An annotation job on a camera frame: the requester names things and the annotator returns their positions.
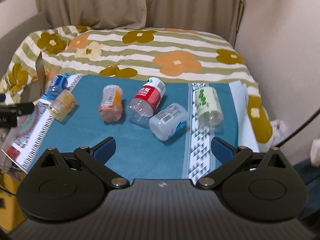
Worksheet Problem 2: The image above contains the grey laptop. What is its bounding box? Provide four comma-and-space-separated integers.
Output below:
21, 53, 46, 103

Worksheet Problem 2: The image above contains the yellow label clear cup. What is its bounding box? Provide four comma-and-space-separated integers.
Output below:
48, 89, 76, 122

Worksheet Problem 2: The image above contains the teal patterned table cloth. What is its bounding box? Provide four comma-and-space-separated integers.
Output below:
3, 74, 259, 181

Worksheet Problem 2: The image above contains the green label bottle cup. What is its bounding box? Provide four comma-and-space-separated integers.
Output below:
195, 87, 223, 127

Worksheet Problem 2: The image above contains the floral striped duvet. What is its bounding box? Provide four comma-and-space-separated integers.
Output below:
1, 25, 273, 146

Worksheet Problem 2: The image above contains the white translucent bottle cup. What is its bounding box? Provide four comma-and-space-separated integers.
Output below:
149, 103, 189, 141

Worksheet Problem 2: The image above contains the black cable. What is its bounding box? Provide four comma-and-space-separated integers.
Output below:
276, 109, 320, 148

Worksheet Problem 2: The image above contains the red label bottle cup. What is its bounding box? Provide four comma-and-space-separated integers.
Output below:
127, 77, 166, 128

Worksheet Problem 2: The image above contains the orange label bottle cup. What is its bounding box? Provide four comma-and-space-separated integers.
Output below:
99, 85, 123, 122

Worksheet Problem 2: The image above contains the blue label bottle cup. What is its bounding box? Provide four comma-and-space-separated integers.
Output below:
45, 75, 68, 102

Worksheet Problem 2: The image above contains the beige curtain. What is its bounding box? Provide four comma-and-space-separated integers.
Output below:
35, 0, 244, 44

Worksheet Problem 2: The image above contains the grey headboard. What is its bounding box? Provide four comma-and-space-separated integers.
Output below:
0, 12, 51, 77

